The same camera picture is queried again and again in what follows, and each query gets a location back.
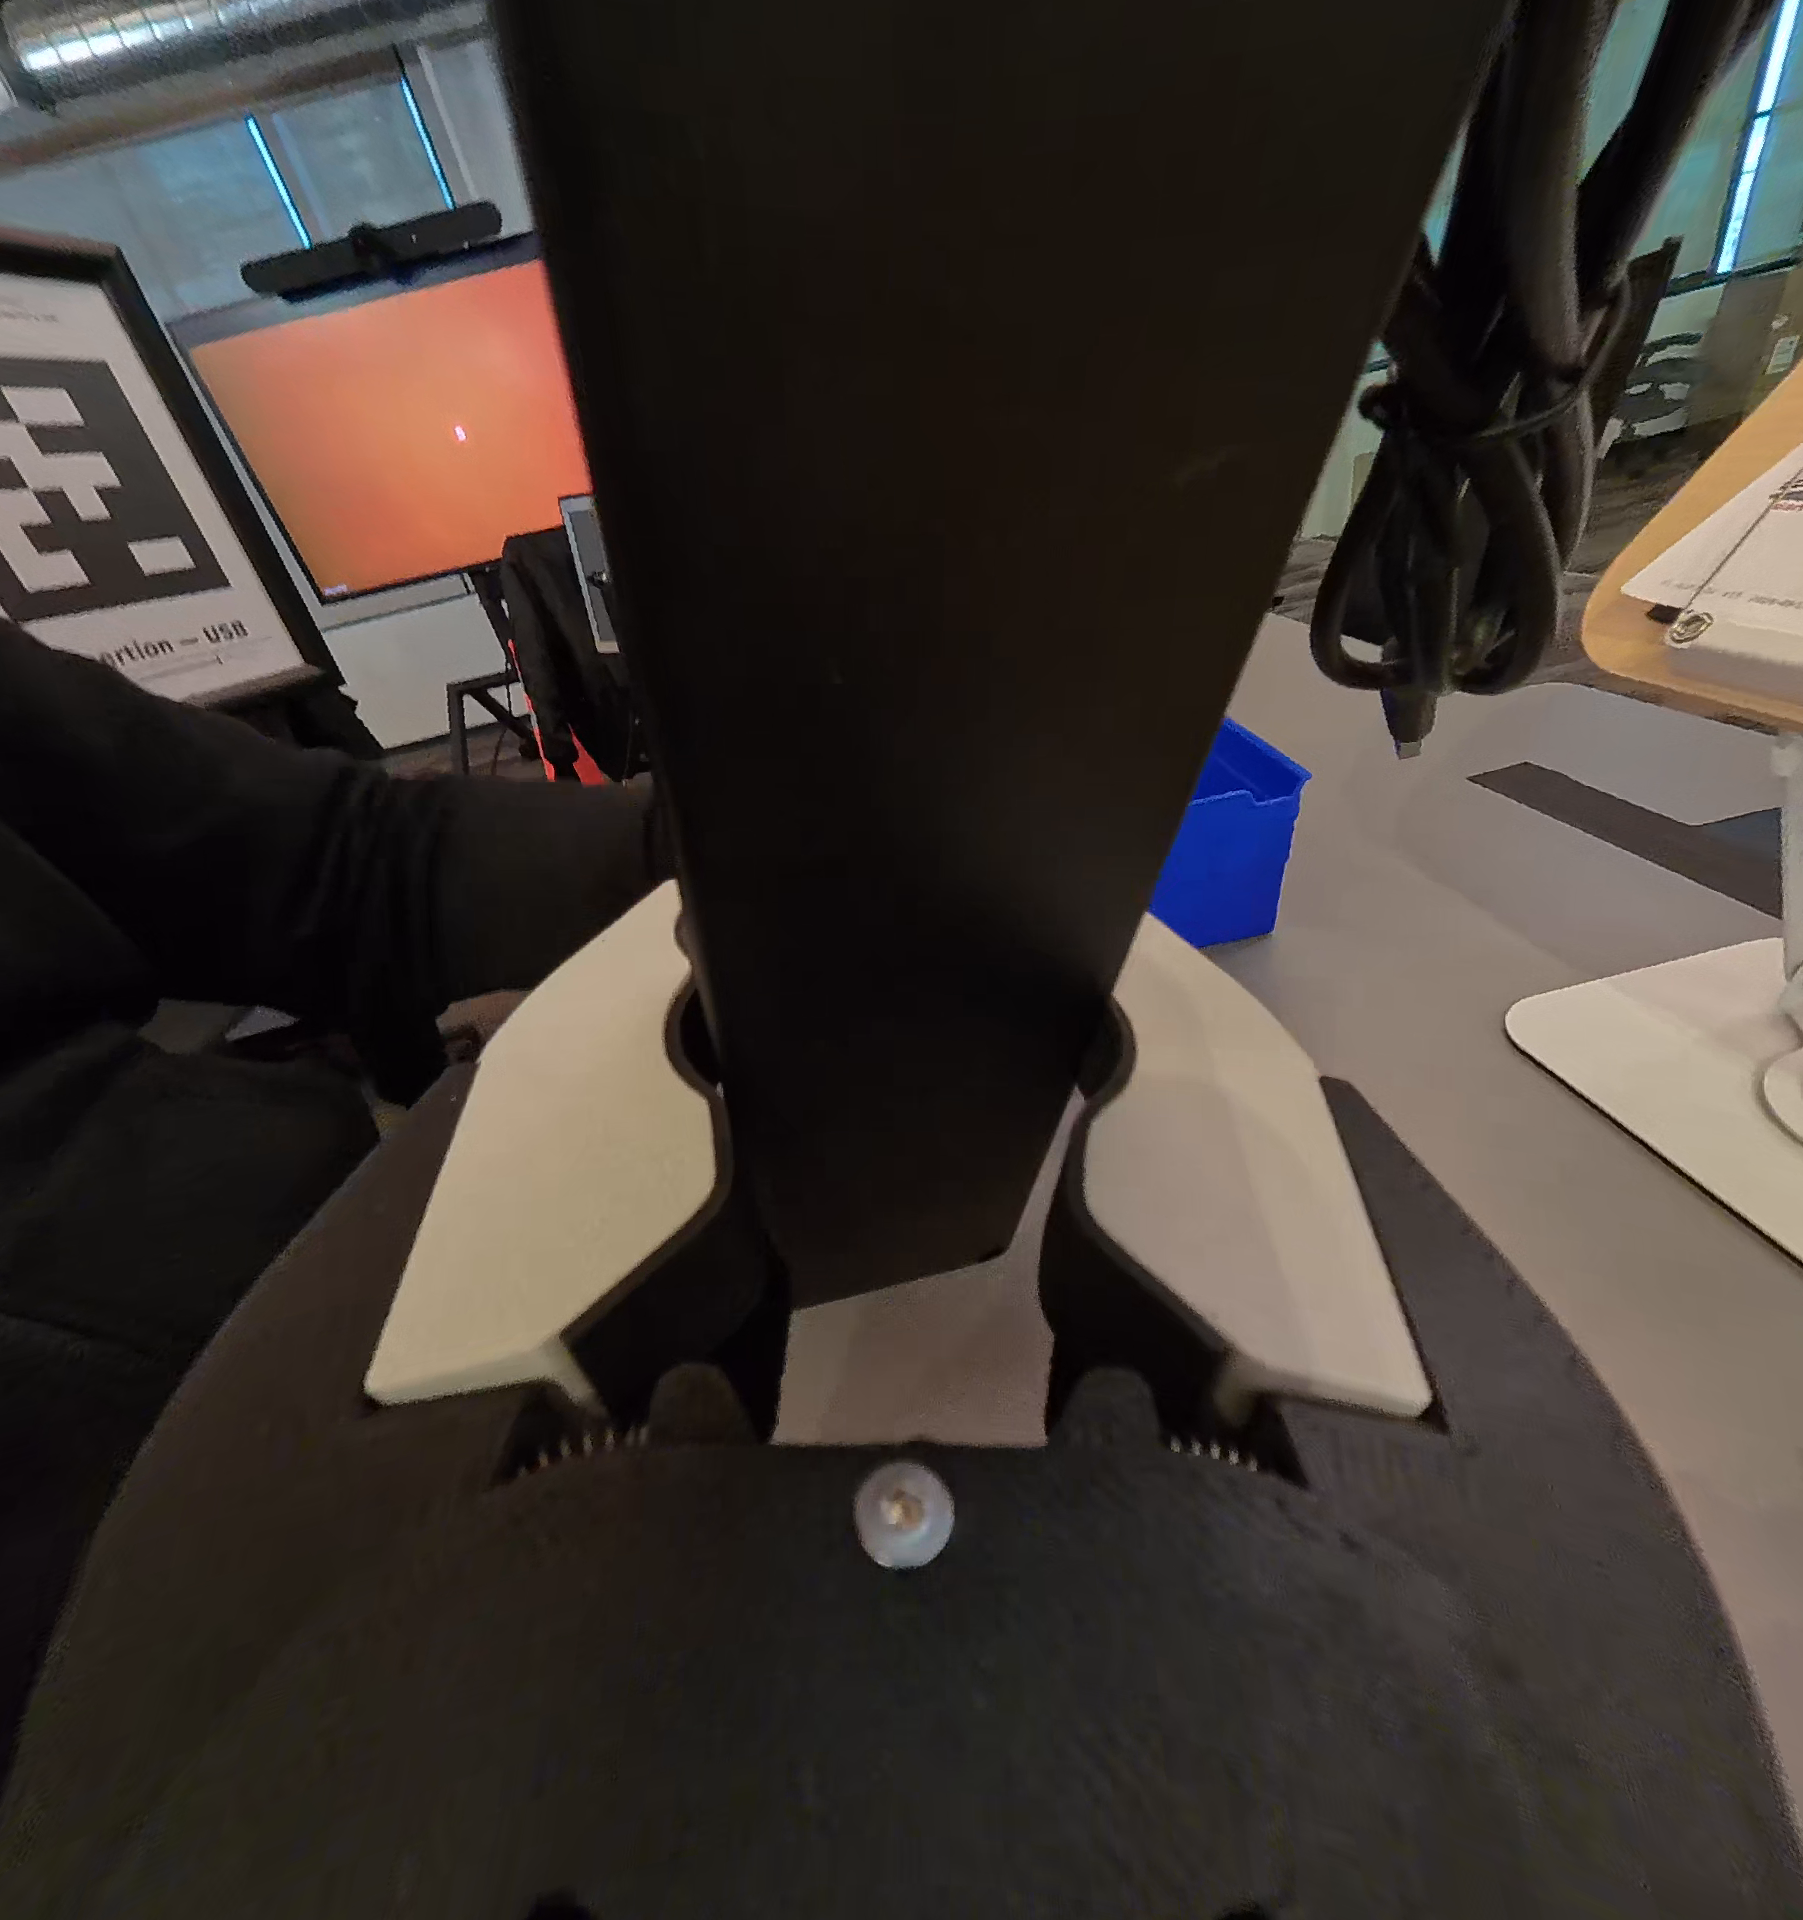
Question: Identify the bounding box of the framed tag sign board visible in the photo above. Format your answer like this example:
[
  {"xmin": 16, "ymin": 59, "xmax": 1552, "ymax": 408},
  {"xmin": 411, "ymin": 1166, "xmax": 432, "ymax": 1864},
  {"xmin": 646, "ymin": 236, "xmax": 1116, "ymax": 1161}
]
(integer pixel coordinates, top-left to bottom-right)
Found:
[{"xmin": 0, "ymin": 222, "xmax": 345, "ymax": 706}]

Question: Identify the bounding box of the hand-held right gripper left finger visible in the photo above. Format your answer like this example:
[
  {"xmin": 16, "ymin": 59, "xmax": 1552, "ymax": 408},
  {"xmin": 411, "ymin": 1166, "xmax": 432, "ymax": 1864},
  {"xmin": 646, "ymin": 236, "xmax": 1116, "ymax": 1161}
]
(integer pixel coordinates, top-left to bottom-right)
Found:
[{"xmin": 363, "ymin": 878, "xmax": 784, "ymax": 1428}]

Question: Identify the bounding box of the orange screen monitor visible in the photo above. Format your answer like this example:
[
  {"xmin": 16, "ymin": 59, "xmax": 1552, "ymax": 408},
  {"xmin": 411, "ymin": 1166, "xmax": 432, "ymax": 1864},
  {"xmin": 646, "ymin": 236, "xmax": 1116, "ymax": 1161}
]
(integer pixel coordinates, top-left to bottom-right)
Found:
[{"xmin": 166, "ymin": 240, "xmax": 602, "ymax": 602}]

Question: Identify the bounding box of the white metal stand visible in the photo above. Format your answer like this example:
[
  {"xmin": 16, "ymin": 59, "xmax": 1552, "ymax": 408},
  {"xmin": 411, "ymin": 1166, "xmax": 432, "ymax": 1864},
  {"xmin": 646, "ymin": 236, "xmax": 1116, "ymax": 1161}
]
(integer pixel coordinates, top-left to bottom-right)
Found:
[{"xmin": 1506, "ymin": 720, "xmax": 1803, "ymax": 1261}]

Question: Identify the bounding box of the black panel device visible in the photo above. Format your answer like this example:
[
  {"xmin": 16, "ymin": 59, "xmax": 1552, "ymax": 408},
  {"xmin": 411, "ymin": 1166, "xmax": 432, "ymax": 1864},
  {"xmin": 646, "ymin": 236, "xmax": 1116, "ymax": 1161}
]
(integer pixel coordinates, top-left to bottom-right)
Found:
[{"xmin": 488, "ymin": 0, "xmax": 1518, "ymax": 1308}]

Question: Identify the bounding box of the person's left forearm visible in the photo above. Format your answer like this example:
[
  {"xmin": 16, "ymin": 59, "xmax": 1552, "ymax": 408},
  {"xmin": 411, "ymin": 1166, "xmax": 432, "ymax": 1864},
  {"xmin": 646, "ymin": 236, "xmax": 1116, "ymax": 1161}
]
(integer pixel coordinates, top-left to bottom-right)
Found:
[{"xmin": 0, "ymin": 578, "xmax": 677, "ymax": 1104}]

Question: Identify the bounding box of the black coiled cable bundle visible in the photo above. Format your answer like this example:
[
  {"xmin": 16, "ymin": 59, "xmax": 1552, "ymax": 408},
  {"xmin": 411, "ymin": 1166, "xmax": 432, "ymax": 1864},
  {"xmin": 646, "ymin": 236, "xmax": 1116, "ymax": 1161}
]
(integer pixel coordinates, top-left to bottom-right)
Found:
[{"xmin": 1309, "ymin": 0, "xmax": 1788, "ymax": 759}]

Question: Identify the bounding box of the black camera bar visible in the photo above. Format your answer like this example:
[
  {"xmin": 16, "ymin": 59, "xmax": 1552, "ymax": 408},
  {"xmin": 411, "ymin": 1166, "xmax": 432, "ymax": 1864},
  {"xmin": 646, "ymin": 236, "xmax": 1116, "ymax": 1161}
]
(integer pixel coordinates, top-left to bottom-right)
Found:
[{"xmin": 241, "ymin": 202, "xmax": 506, "ymax": 299}]

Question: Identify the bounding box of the blue plastic bin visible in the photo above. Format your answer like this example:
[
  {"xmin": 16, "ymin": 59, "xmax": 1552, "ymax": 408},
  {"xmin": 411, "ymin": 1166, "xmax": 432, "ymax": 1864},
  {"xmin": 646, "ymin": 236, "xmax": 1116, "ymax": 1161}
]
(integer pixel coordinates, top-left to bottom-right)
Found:
[{"xmin": 1148, "ymin": 718, "xmax": 1314, "ymax": 949}]

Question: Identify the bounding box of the silver ceiling duct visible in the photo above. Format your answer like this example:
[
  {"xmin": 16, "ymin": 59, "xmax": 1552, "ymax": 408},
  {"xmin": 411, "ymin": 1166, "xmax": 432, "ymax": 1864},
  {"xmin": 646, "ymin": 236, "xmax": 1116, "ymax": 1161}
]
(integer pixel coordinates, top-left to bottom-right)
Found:
[{"xmin": 16, "ymin": 0, "xmax": 490, "ymax": 81}]

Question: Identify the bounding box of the wooden board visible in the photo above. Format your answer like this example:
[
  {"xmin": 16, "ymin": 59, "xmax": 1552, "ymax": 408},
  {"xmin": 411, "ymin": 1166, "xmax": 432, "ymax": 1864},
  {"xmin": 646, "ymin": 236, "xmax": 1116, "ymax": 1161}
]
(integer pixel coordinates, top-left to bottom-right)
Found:
[{"xmin": 1582, "ymin": 299, "xmax": 1803, "ymax": 744}]

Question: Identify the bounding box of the person's black clothed torso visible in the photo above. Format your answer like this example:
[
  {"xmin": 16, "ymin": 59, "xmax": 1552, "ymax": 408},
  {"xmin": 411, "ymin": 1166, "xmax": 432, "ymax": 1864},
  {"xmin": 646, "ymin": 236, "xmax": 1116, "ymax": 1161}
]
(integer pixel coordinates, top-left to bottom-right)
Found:
[{"xmin": 0, "ymin": 1036, "xmax": 392, "ymax": 1816}]

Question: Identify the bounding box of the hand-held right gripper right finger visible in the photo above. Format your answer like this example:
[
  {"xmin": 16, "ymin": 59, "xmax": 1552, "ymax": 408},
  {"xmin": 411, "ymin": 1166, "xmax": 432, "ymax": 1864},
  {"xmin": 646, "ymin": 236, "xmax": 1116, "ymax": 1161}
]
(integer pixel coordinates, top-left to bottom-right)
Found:
[{"xmin": 1038, "ymin": 918, "xmax": 1437, "ymax": 1428}]

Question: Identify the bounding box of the black backpack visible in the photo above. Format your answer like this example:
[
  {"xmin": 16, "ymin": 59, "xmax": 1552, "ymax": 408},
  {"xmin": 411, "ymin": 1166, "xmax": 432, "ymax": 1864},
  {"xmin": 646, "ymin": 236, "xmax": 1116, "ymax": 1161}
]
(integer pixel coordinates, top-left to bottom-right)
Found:
[{"xmin": 496, "ymin": 533, "xmax": 650, "ymax": 786}]

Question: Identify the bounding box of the white printed paper sheet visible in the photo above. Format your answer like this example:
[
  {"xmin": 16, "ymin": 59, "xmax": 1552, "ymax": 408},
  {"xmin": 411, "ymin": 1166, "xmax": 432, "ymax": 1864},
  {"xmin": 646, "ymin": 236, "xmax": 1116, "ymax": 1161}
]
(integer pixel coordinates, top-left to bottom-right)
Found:
[{"xmin": 1620, "ymin": 382, "xmax": 1803, "ymax": 633}]

